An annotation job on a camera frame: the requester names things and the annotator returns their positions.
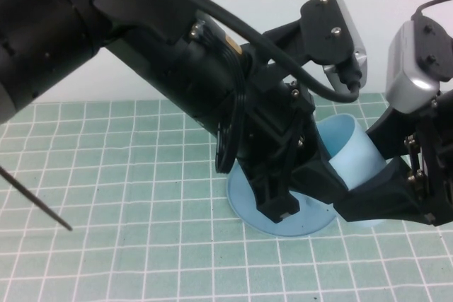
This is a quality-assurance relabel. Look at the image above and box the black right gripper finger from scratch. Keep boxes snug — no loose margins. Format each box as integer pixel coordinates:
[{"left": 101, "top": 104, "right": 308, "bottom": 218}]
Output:
[
  {"left": 333, "top": 159, "right": 437, "bottom": 227},
  {"left": 366, "top": 106, "right": 419, "bottom": 160}
]

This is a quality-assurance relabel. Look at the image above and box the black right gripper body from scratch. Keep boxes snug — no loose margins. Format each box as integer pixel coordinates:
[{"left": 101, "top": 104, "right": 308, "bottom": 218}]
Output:
[{"left": 405, "top": 88, "right": 453, "bottom": 227}]

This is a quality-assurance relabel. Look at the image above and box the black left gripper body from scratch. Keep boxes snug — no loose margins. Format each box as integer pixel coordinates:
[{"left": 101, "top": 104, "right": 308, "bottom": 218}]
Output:
[{"left": 240, "top": 63, "right": 316, "bottom": 175}]

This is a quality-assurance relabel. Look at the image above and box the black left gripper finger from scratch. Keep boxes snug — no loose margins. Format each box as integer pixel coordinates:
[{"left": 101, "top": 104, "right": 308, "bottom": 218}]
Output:
[
  {"left": 292, "top": 117, "right": 351, "bottom": 211},
  {"left": 246, "top": 158, "right": 302, "bottom": 226}
]

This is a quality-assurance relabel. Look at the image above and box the light blue plastic cup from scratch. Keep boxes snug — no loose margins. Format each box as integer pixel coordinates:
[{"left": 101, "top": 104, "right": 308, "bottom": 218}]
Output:
[{"left": 316, "top": 114, "right": 389, "bottom": 228}]

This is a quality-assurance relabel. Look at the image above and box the blue cup stand with pegs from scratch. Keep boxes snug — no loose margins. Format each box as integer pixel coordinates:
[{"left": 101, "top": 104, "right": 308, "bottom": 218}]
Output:
[{"left": 226, "top": 163, "right": 337, "bottom": 238}]

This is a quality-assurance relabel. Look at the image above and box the green checkered tablecloth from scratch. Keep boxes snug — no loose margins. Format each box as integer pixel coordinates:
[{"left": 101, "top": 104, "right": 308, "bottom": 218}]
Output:
[{"left": 0, "top": 91, "right": 453, "bottom": 302}]

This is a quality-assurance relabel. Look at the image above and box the thin black coiled wire bundle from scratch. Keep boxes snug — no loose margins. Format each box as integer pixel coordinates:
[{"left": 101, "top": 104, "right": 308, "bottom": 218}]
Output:
[{"left": 214, "top": 33, "right": 249, "bottom": 175}]

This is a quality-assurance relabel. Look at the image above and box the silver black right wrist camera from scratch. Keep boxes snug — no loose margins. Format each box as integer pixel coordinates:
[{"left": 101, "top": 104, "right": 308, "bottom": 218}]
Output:
[{"left": 384, "top": 15, "right": 453, "bottom": 115}]

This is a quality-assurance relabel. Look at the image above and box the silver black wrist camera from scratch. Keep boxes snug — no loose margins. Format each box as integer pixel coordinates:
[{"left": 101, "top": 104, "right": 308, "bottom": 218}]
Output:
[
  {"left": 384, "top": 15, "right": 453, "bottom": 115},
  {"left": 263, "top": 0, "right": 369, "bottom": 88}
]

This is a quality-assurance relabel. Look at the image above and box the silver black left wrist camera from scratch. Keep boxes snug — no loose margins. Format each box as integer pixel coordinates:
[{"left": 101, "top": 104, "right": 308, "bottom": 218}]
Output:
[{"left": 263, "top": 0, "right": 369, "bottom": 88}]

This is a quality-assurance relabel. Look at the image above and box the thick black camera cable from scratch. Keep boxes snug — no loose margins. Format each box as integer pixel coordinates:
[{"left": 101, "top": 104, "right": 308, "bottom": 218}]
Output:
[{"left": 0, "top": 0, "right": 362, "bottom": 103}]

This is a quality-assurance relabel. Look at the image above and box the black right camera cable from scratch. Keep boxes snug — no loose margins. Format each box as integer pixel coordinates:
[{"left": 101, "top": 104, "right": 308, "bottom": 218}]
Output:
[{"left": 411, "top": 0, "right": 453, "bottom": 21}]

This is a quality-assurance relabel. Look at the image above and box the thin black cable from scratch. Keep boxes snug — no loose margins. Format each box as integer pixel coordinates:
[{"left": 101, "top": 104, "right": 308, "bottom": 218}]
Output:
[{"left": 0, "top": 165, "right": 74, "bottom": 232}]

